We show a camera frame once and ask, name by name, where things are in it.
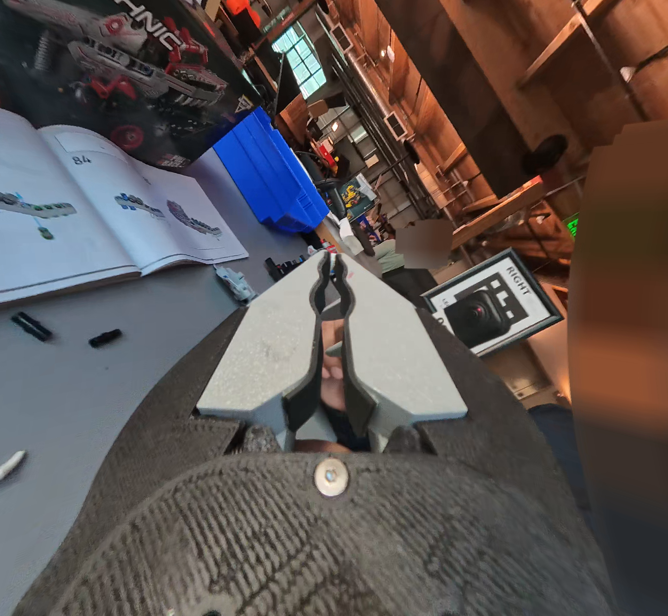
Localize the blue plastic bin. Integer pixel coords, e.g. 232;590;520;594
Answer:
213;107;331;233

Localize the white lego tooth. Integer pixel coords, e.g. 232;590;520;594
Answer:
0;450;27;482

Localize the black lego set box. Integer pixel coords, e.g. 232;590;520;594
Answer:
0;0;262;168

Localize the framed black white poster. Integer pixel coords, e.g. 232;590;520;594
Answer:
422;248;565;357

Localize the light grey lego assembly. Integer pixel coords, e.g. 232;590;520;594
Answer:
214;264;257;303

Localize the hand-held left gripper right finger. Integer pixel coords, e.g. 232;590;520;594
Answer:
334;253;469;452

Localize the black lego piece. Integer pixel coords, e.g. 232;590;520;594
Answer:
265;257;306;283

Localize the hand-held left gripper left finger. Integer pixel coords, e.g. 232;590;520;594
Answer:
196;251;332;451

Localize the person's right hand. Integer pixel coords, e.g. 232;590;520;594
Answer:
321;318;347;413

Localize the lego instruction booklet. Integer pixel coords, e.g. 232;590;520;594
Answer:
0;109;250;306

